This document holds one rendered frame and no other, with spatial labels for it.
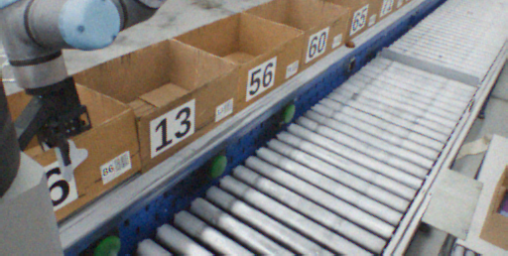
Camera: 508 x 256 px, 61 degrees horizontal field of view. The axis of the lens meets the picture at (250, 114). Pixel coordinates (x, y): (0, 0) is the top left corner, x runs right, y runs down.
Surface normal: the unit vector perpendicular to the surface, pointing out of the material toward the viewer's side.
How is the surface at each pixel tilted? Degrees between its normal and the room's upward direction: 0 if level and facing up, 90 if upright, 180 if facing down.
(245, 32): 90
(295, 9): 90
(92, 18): 78
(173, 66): 89
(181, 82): 90
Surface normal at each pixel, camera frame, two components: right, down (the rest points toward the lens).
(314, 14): -0.58, 0.39
